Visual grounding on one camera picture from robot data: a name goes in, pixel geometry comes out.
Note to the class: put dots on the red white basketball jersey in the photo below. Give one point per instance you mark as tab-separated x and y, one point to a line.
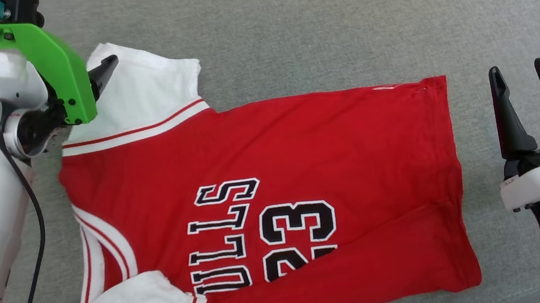
299	143

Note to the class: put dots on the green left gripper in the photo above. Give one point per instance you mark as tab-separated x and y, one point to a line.
57	69

